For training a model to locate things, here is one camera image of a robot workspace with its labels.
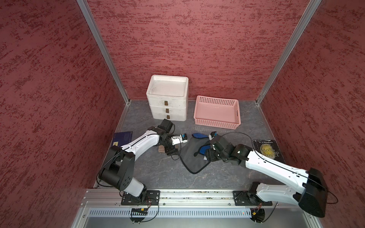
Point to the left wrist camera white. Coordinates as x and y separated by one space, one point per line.
179 139

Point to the white three-drawer storage unit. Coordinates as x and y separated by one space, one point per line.
168 97

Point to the beige striped square dishcloth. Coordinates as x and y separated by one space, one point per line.
161 149

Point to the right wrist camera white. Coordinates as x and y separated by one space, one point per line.
212 135

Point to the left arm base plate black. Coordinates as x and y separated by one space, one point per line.
147 198

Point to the pink perforated plastic basket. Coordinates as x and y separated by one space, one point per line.
217 112

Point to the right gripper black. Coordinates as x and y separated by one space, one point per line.
210 156

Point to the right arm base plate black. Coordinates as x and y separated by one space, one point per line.
243 198

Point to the right corner aluminium post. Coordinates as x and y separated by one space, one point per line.
298 31

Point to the purple book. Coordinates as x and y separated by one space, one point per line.
122 138

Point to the aluminium front rail frame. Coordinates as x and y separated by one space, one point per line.
186 208

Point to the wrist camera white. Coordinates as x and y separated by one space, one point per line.
179 139
212 135

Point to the corner aluminium post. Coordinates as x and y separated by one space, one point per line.
86 11
298 31

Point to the black book gold cover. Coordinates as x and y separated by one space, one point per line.
269 148

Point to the blue grey microfibre cloth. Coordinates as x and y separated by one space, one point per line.
193 153

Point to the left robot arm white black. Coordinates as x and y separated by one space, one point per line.
118 169

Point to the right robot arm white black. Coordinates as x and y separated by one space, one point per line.
306 189

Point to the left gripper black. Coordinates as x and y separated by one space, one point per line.
171 150

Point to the left corner aluminium post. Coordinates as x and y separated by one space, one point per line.
86 11

